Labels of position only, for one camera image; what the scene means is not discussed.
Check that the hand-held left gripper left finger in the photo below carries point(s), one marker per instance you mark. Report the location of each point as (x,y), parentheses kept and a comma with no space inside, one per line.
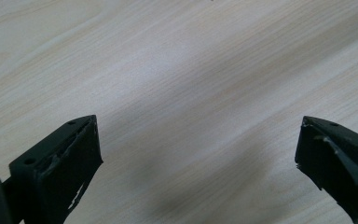
(59,174)

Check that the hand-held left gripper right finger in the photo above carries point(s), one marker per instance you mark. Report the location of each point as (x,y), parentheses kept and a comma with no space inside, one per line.
(338,155)

